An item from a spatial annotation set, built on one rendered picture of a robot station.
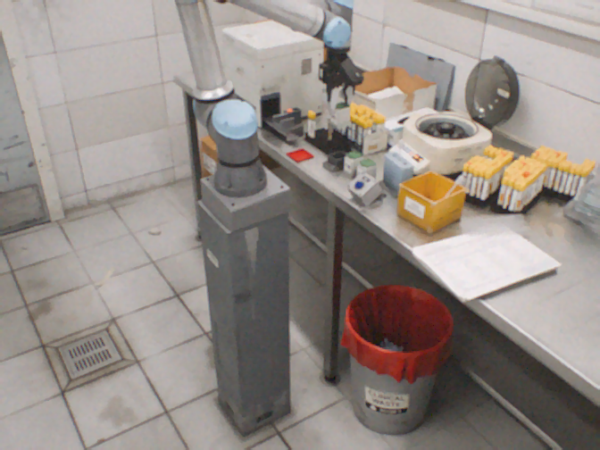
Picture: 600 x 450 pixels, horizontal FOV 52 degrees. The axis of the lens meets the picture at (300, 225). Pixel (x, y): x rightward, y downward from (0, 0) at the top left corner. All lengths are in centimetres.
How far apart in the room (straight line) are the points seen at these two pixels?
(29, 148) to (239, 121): 192
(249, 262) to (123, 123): 189
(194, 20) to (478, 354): 144
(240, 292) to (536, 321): 84
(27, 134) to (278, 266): 184
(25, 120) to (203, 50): 178
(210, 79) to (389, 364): 102
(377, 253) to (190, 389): 95
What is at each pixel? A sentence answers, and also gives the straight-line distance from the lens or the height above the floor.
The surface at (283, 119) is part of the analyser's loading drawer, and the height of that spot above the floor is 93.
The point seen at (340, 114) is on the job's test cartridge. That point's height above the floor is 106.
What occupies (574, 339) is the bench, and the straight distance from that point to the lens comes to 149.
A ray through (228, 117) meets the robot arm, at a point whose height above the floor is 117.
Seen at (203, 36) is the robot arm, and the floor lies 136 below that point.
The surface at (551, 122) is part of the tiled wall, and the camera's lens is 212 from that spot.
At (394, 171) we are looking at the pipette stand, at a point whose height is 94.
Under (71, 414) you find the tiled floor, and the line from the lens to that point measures 251.
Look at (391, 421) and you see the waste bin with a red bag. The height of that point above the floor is 8.
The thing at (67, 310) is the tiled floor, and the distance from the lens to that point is 295.
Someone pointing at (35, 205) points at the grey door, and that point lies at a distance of 353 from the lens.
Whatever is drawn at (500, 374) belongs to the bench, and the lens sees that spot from 223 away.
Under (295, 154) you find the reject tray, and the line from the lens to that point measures 209.
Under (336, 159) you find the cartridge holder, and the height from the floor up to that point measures 89.
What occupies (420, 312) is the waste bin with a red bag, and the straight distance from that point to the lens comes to 223.
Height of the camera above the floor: 182
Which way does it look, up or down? 33 degrees down
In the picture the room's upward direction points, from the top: straight up
